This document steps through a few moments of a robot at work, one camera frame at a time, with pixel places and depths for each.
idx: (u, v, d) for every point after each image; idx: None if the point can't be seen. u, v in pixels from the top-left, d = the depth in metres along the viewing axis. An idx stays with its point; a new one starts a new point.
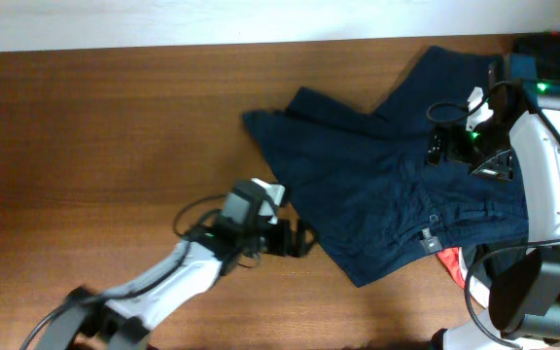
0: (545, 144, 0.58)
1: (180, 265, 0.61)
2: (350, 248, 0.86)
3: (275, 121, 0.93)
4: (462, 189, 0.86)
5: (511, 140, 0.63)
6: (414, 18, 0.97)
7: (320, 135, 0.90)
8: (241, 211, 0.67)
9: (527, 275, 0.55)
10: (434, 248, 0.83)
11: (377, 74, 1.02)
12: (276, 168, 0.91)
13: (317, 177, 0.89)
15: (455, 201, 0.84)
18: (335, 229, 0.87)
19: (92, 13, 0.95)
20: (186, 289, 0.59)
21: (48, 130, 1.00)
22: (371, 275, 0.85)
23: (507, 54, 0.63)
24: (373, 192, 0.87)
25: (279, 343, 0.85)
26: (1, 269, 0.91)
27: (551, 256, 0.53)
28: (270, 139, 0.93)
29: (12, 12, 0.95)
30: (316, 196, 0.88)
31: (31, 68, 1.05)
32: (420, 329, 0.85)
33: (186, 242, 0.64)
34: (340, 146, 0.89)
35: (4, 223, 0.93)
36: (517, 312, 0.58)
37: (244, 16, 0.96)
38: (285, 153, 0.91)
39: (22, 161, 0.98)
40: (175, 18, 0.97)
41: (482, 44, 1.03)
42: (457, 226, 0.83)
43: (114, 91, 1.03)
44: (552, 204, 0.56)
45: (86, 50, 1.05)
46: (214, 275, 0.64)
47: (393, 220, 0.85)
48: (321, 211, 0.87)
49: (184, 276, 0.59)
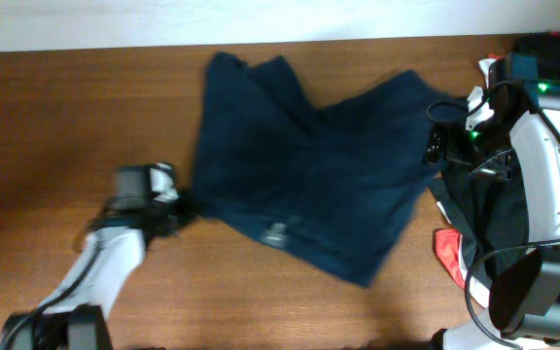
0: (545, 142, 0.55)
1: (102, 247, 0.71)
2: (194, 194, 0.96)
3: (255, 73, 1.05)
4: (389, 212, 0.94)
5: (513, 142, 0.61)
6: (411, 19, 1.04)
7: (278, 99, 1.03)
8: (135, 187, 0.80)
9: (524, 273, 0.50)
10: (268, 240, 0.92)
11: (378, 76, 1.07)
12: (225, 112, 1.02)
13: (243, 146, 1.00)
15: (359, 224, 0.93)
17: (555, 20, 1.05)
18: (233, 202, 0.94)
19: (103, 14, 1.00)
20: (119, 262, 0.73)
21: (53, 130, 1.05)
22: (217, 212, 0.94)
23: (509, 54, 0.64)
24: (292, 175, 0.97)
25: (279, 343, 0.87)
26: (5, 265, 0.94)
27: (553, 256, 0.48)
28: (238, 87, 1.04)
29: (16, 13, 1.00)
30: (236, 149, 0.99)
31: (45, 69, 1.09)
32: (420, 329, 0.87)
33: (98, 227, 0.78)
34: (282, 131, 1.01)
35: (11, 220, 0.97)
36: (513, 321, 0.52)
37: (244, 15, 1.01)
38: (244, 98, 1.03)
39: (29, 160, 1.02)
40: (176, 18, 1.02)
41: (480, 44, 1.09)
42: (337, 235, 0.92)
43: (124, 92, 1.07)
44: (551, 203, 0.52)
45: (89, 51, 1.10)
46: (139, 245, 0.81)
47: (297, 200, 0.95)
48: (239, 160, 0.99)
49: (108, 262, 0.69)
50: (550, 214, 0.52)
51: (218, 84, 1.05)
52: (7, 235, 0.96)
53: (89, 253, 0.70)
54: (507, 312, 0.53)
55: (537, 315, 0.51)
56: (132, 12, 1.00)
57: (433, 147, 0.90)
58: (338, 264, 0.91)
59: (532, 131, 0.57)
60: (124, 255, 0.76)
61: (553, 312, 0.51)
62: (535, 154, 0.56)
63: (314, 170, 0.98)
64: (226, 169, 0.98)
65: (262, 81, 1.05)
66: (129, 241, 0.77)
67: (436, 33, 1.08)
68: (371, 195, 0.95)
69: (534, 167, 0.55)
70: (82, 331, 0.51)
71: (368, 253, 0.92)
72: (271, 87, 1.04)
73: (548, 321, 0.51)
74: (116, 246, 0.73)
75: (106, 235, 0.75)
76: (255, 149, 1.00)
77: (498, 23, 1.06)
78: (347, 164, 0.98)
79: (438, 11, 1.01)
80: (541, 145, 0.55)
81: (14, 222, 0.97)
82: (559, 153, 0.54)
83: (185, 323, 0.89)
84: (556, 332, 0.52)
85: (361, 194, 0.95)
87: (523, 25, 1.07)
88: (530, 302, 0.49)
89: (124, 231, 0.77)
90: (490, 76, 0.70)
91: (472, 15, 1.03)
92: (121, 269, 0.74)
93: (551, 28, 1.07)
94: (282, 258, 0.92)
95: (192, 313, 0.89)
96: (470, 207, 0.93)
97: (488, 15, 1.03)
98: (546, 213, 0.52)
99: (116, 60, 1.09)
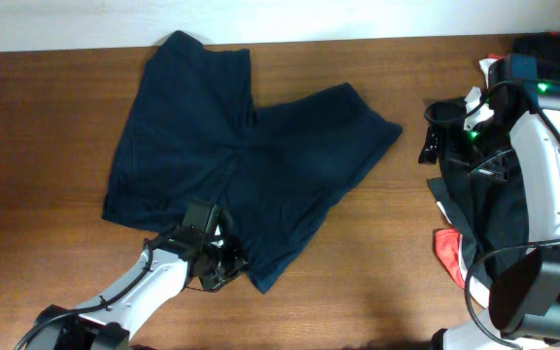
0: (545, 142, 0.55)
1: (149, 270, 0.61)
2: (145, 169, 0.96)
3: (226, 60, 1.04)
4: (313, 212, 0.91)
5: (513, 142, 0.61)
6: (412, 18, 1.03)
7: (241, 86, 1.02)
8: (197, 217, 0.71)
9: (524, 273, 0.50)
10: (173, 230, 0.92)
11: (378, 76, 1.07)
12: (184, 95, 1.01)
13: (180, 135, 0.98)
15: (301, 214, 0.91)
17: (556, 21, 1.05)
18: (163, 194, 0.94)
19: (103, 14, 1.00)
20: (162, 292, 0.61)
21: (51, 130, 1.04)
22: (115, 187, 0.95)
23: (508, 54, 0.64)
24: (222, 169, 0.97)
25: (279, 343, 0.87)
26: (1, 265, 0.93)
27: (551, 255, 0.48)
28: (206, 73, 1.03)
29: (15, 12, 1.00)
30: (188, 132, 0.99)
31: (44, 68, 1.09)
32: (420, 329, 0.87)
33: (147, 248, 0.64)
34: (216, 124, 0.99)
35: (4, 220, 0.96)
36: (514, 322, 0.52)
37: (244, 16, 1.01)
38: (208, 86, 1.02)
39: (25, 160, 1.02)
40: (175, 18, 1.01)
41: (480, 45, 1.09)
42: (262, 230, 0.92)
43: (123, 92, 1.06)
44: (551, 203, 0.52)
45: (88, 51, 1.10)
46: (183, 279, 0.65)
47: (227, 195, 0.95)
48: (191, 142, 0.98)
49: (151, 285, 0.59)
50: (550, 214, 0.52)
51: (184, 67, 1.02)
52: None
53: (136, 270, 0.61)
54: (507, 313, 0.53)
55: (537, 315, 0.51)
56: (132, 12, 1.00)
57: (431, 146, 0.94)
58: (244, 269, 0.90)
59: (532, 131, 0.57)
60: (172, 287, 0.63)
61: (554, 312, 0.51)
62: (535, 154, 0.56)
63: (244, 166, 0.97)
64: (155, 157, 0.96)
65: (212, 71, 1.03)
66: (178, 271, 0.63)
67: (437, 33, 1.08)
68: (306, 193, 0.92)
69: (534, 167, 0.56)
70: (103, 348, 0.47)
71: (281, 255, 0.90)
72: (222, 81, 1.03)
73: (549, 321, 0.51)
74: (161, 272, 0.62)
75: (158, 257, 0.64)
76: (187, 141, 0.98)
77: (498, 24, 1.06)
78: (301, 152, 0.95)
79: (438, 11, 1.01)
80: (539, 145, 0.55)
81: (4, 220, 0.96)
82: (559, 153, 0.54)
83: (185, 324, 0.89)
84: (557, 332, 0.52)
85: (297, 192, 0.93)
87: (524, 26, 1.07)
88: (530, 302, 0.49)
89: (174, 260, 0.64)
90: (490, 75, 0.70)
91: (472, 15, 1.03)
92: (167, 296, 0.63)
93: (551, 28, 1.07)
94: None
95: (192, 314, 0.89)
96: (471, 209, 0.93)
97: (488, 15, 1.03)
98: (546, 213, 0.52)
99: (115, 61, 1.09)
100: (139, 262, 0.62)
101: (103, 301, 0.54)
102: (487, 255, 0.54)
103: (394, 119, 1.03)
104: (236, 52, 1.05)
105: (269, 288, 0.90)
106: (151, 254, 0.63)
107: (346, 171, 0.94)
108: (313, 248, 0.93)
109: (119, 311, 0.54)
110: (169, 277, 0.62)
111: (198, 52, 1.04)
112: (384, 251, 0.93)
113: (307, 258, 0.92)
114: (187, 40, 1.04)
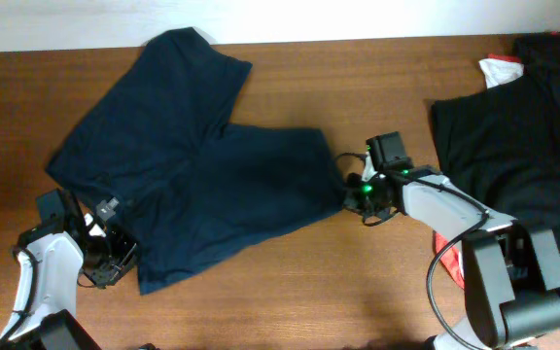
0: (425, 191, 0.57)
1: (41, 262, 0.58)
2: (124, 166, 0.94)
3: (207, 56, 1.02)
4: (239, 228, 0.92)
5: (416, 217, 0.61)
6: (414, 18, 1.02)
7: (227, 89, 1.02)
8: (58, 203, 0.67)
9: (469, 268, 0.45)
10: (103, 214, 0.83)
11: (379, 77, 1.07)
12: (165, 90, 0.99)
13: (157, 134, 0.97)
15: (286, 218, 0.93)
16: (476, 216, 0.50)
17: (558, 20, 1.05)
18: (130, 192, 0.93)
19: (102, 13, 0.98)
20: (63, 273, 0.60)
21: (50, 130, 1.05)
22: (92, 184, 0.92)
23: (377, 141, 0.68)
24: (166, 167, 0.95)
25: (279, 343, 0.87)
26: (4, 266, 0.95)
27: (477, 236, 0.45)
28: (193, 71, 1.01)
29: (11, 13, 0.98)
30: (171, 128, 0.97)
31: (44, 70, 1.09)
32: (419, 328, 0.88)
33: (24, 251, 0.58)
34: (199, 121, 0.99)
35: (6, 221, 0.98)
36: (501, 334, 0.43)
37: (245, 16, 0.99)
38: (192, 82, 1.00)
39: (25, 161, 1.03)
40: (175, 18, 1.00)
41: (479, 45, 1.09)
42: (218, 230, 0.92)
43: None
44: (452, 218, 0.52)
45: (86, 51, 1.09)
46: (76, 248, 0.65)
47: (158, 194, 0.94)
48: (173, 137, 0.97)
49: (52, 274, 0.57)
50: (459, 224, 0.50)
51: (164, 62, 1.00)
52: None
53: (26, 273, 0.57)
54: (482, 325, 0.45)
55: (512, 314, 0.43)
56: (132, 12, 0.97)
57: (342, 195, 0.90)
58: (139, 266, 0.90)
59: (415, 190, 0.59)
60: (68, 265, 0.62)
61: (529, 304, 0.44)
62: (424, 204, 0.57)
63: (193, 172, 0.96)
64: (139, 155, 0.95)
65: (206, 73, 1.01)
66: (62, 246, 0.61)
67: (437, 33, 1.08)
68: (246, 212, 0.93)
69: (430, 213, 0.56)
70: (53, 338, 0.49)
71: (184, 267, 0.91)
72: (211, 87, 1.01)
73: (532, 318, 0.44)
74: (52, 258, 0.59)
75: (35, 249, 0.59)
76: (171, 135, 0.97)
77: (498, 24, 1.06)
78: (289, 156, 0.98)
79: (440, 12, 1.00)
80: (423, 193, 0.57)
81: (7, 221, 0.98)
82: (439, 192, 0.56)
83: (185, 324, 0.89)
84: (542, 326, 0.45)
85: (249, 198, 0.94)
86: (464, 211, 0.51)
87: (524, 27, 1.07)
88: (494, 296, 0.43)
89: (52, 237, 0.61)
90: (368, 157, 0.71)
91: (474, 15, 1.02)
92: (71, 275, 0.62)
93: (551, 28, 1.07)
94: (281, 257, 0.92)
95: (192, 314, 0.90)
96: None
97: (490, 15, 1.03)
98: (456, 227, 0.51)
99: (113, 61, 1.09)
100: (23, 268, 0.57)
101: (22, 312, 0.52)
102: (432, 269, 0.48)
103: (393, 119, 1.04)
104: (237, 62, 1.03)
105: (150, 291, 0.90)
106: (28, 250, 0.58)
107: (314, 195, 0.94)
108: (312, 248, 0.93)
109: (45, 307, 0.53)
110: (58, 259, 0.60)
111: (197, 52, 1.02)
112: (383, 251, 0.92)
113: (307, 259, 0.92)
114: (193, 38, 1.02)
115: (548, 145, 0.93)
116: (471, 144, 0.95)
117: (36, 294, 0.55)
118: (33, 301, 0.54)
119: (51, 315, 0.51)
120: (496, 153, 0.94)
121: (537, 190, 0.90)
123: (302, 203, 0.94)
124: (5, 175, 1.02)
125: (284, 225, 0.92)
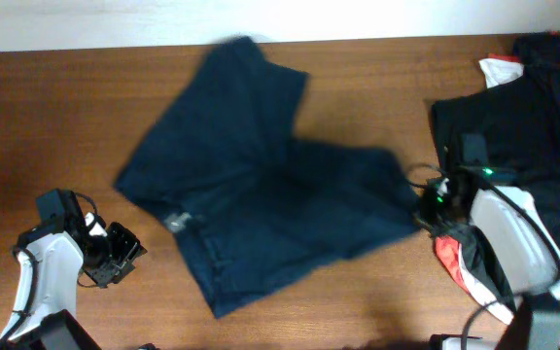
0: (504, 209, 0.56)
1: (41, 262, 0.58)
2: (190, 180, 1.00)
3: (268, 73, 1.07)
4: (312, 250, 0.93)
5: (479, 224, 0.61)
6: (413, 18, 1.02)
7: (286, 106, 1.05)
8: (57, 202, 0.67)
9: (520, 324, 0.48)
10: (173, 227, 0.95)
11: (379, 76, 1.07)
12: (228, 107, 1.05)
13: (227, 154, 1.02)
15: (361, 241, 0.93)
16: (549, 269, 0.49)
17: (558, 20, 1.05)
18: (199, 207, 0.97)
19: (102, 13, 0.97)
20: (63, 272, 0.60)
21: (50, 129, 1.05)
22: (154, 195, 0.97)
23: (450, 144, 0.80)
24: (233, 184, 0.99)
25: (278, 343, 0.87)
26: (3, 266, 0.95)
27: (544, 302, 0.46)
28: (254, 87, 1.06)
29: (10, 13, 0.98)
30: (233, 145, 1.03)
31: (44, 69, 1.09)
32: (420, 328, 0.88)
33: (23, 251, 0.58)
34: (262, 137, 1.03)
35: (5, 220, 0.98)
36: None
37: (245, 15, 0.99)
38: (256, 100, 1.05)
39: (24, 160, 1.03)
40: (175, 18, 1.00)
41: (479, 45, 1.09)
42: (291, 251, 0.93)
43: (126, 93, 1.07)
44: (523, 258, 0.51)
45: (86, 50, 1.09)
46: (76, 247, 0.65)
47: (228, 211, 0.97)
48: (233, 153, 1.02)
49: (52, 274, 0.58)
50: (527, 268, 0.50)
51: (224, 80, 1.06)
52: None
53: (25, 272, 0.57)
54: None
55: None
56: (132, 12, 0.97)
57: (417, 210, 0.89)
58: (212, 286, 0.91)
59: (490, 202, 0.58)
60: (68, 264, 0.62)
61: None
62: (497, 221, 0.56)
63: (256, 189, 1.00)
64: (204, 171, 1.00)
65: (268, 90, 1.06)
66: (61, 246, 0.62)
67: (437, 33, 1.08)
68: (318, 231, 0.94)
69: (502, 239, 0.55)
70: (52, 338, 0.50)
71: (256, 288, 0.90)
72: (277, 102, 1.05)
73: None
74: (52, 258, 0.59)
75: (34, 249, 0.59)
76: (235, 151, 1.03)
77: (497, 24, 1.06)
78: (360, 177, 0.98)
79: (440, 12, 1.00)
80: (500, 213, 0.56)
81: (6, 221, 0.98)
82: (517, 217, 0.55)
83: (185, 324, 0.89)
84: None
85: (322, 219, 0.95)
86: (537, 258, 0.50)
87: (524, 27, 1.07)
88: None
89: (52, 237, 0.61)
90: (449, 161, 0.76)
91: (474, 14, 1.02)
92: (71, 275, 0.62)
93: (551, 28, 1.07)
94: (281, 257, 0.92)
95: (192, 314, 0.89)
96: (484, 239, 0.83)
97: (490, 15, 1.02)
98: (522, 270, 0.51)
99: (114, 60, 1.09)
100: (23, 268, 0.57)
101: (22, 312, 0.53)
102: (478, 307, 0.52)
103: (393, 119, 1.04)
104: (304, 79, 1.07)
105: (225, 313, 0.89)
106: (28, 250, 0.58)
107: (385, 218, 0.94)
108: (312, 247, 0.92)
109: (44, 307, 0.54)
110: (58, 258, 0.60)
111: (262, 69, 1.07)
112: (383, 250, 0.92)
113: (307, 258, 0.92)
114: (253, 54, 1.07)
115: (549, 146, 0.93)
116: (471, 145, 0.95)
117: (35, 294, 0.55)
118: (32, 301, 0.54)
119: (50, 315, 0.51)
120: (497, 153, 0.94)
121: (539, 190, 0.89)
123: (373, 227, 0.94)
124: (4, 174, 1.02)
125: (356, 249, 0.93)
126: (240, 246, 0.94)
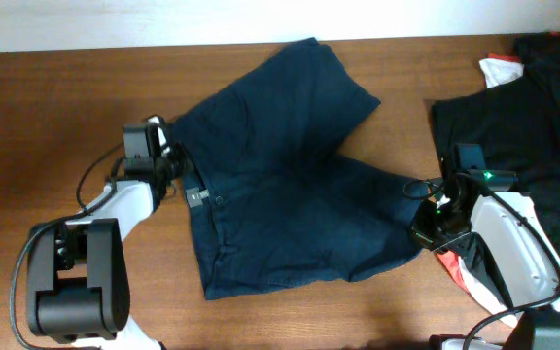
0: (504, 217, 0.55)
1: (116, 192, 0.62)
2: (225, 165, 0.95)
3: (339, 72, 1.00)
4: (317, 261, 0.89)
5: (478, 229, 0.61)
6: (414, 17, 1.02)
7: (338, 110, 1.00)
8: (142, 146, 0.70)
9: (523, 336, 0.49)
10: (192, 200, 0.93)
11: (380, 77, 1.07)
12: (286, 97, 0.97)
13: (266, 140, 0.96)
15: (366, 252, 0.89)
16: (550, 281, 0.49)
17: (558, 19, 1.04)
18: (222, 189, 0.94)
19: (101, 13, 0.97)
20: (130, 209, 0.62)
21: (51, 131, 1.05)
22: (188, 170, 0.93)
23: (458, 147, 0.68)
24: (260, 179, 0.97)
25: (279, 343, 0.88)
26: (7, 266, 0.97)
27: (544, 319, 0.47)
28: (317, 80, 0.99)
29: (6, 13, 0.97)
30: (278, 142, 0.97)
31: (44, 70, 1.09)
32: (419, 329, 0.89)
33: (111, 185, 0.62)
34: (306, 140, 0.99)
35: (7, 221, 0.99)
36: None
37: (246, 15, 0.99)
38: (314, 95, 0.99)
39: (26, 161, 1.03)
40: (175, 18, 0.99)
41: (479, 45, 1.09)
42: (294, 257, 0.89)
43: (127, 94, 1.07)
44: (524, 268, 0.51)
45: (85, 51, 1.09)
46: (149, 196, 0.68)
47: (247, 201, 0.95)
48: (276, 151, 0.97)
49: (122, 202, 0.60)
50: (527, 279, 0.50)
51: (286, 72, 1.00)
52: None
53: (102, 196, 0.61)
54: None
55: None
56: (132, 12, 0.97)
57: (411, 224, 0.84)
58: (212, 267, 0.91)
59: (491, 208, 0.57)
60: (136, 202, 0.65)
61: None
62: (496, 227, 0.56)
63: (283, 189, 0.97)
64: (240, 161, 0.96)
65: (332, 91, 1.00)
66: (139, 191, 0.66)
67: (438, 33, 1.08)
68: (330, 242, 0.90)
69: (503, 247, 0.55)
70: (96, 240, 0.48)
71: (251, 281, 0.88)
72: (329, 108, 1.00)
73: None
74: (127, 193, 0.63)
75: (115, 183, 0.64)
76: (276, 148, 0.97)
77: (498, 25, 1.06)
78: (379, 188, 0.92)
79: (440, 12, 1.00)
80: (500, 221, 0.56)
81: (9, 222, 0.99)
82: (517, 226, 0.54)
83: (186, 324, 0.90)
84: None
85: (337, 227, 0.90)
86: (539, 269, 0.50)
87: (525, 27, 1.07)
88: None
89: (133, 183, 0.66)
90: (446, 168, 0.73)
91: (475, 14, 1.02)
92: (133, 218, 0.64)
93: (551, 28, 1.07)
94: None
95: (193, 314, 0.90)
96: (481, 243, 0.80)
97: (492, 14, 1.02)
98: (523, 281, 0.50)
99: (113, 60, 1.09)
100: (102, 193, 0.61)
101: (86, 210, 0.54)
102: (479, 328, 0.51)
103: (394, 119, 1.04)
104: (367, 97, 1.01)
105: (215, 297, 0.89)
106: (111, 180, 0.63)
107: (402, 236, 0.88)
108: None
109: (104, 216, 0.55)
110: (131, 197, 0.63)
111: (332, 71, 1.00)
112: None
113: None
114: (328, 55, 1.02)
115: (548, 145, 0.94)
116: (471, 133, 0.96)
117: (101, 206, 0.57)
118: (97, 210, 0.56)
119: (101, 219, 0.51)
120: (496, 152, 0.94)
121: (537, 189, 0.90)
123: (383, 245, 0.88)
124: (6, 175, 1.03)
125: (358, 265, 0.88)
126: (256, 258, 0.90)
